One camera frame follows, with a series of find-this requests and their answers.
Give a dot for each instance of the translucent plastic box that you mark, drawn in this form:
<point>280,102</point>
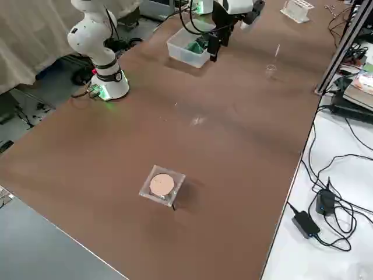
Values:
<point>186,54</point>

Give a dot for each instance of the black power adapter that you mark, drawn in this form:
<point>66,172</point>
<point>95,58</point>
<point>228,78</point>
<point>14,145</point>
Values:
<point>306,224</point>
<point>325,201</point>

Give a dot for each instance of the green cloth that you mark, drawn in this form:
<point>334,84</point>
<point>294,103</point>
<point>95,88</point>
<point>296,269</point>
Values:
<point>195,47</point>

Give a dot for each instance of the black flat device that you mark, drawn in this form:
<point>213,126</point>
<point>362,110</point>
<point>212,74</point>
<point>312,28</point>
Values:
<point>349,109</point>

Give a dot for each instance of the white test tube rack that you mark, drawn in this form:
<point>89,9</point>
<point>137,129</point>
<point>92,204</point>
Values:
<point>294,11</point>

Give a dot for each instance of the glass test tube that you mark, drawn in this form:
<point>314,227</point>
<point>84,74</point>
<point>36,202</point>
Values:
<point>277,52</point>

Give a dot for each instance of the grey equipment case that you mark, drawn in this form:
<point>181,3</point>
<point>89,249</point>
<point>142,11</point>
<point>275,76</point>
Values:
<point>157,8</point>

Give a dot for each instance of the beige curtain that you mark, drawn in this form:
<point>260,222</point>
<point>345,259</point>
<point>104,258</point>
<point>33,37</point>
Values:
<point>29,35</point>

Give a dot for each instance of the aluminium frame post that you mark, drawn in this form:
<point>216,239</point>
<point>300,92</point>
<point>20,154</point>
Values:
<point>341,49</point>

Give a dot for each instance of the metal crucible tongs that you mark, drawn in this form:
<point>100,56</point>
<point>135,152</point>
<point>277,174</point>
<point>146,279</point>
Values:
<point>329,7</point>

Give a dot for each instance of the glass beaker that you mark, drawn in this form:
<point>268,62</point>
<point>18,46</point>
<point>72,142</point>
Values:
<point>271,73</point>

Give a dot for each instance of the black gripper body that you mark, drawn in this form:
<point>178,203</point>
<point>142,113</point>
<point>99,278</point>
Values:
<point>214,39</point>
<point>223,17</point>

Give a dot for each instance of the stack of books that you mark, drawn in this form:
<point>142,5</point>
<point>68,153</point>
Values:
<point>361,87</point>

